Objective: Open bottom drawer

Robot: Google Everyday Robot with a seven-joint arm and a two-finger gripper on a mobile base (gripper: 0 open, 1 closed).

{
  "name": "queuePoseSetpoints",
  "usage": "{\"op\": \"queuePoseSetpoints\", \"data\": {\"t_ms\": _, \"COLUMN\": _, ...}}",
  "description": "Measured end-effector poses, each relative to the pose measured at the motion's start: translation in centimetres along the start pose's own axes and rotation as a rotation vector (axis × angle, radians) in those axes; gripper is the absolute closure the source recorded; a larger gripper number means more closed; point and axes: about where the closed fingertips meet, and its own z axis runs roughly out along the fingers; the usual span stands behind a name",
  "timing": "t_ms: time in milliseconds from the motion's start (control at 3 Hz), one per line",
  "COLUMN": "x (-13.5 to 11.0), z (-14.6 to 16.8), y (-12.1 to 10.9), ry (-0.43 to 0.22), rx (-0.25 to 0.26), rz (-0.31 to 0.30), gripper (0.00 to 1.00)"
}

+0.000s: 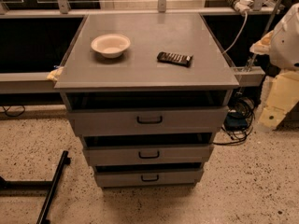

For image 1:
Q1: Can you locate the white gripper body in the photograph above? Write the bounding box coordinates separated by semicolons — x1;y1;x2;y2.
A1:
249;31;273;55

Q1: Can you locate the grey bottom drawer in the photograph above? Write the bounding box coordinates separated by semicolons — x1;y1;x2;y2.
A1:
94;169;204;188

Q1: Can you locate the grey drawer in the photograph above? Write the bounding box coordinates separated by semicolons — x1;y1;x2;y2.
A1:
94;169;204;188
67;106;228;136
83;145;214;166

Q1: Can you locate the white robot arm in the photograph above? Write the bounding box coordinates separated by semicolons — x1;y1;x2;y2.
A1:
249;4;299;130

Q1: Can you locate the grey drawer cabinet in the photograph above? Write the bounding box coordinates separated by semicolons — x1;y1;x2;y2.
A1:
54;12;240;189

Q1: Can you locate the grey middle drawer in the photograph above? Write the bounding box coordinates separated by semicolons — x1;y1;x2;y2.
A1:
83;145;214;166

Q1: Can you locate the grey top drawer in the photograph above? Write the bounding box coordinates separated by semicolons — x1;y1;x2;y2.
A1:
67;106;228;136

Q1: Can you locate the power strip with plug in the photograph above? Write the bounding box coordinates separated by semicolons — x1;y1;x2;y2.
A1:
226;0;252;14

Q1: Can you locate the thin metal rod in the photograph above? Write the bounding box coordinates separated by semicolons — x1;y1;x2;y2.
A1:
244;0;290;73

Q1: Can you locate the dark power adapter box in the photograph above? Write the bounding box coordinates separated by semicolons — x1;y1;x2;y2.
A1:
224;112;248;131

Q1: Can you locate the black snack bar packet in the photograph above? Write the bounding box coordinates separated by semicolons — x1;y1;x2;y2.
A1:
157;51;192;67

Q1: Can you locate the white paper bowl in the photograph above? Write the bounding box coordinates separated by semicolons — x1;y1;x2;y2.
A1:
91;34;131;59

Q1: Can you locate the yellow tape piece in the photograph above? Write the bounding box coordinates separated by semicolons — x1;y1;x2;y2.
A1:
47;67;64;82

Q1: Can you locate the black metal floor stand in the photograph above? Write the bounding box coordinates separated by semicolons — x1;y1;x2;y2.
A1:
0;150;71;224

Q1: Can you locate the white power cable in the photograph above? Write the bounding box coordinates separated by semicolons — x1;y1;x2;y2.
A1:
221;10;249;56

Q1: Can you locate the black cable bundle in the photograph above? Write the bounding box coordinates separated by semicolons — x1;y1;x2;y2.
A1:
213;96;256;147

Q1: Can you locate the grey aluminium frame rail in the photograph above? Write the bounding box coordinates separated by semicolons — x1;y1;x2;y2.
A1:
0;66;265;94

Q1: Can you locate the black floor cable left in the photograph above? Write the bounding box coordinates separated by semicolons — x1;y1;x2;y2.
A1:
0;105;26;118

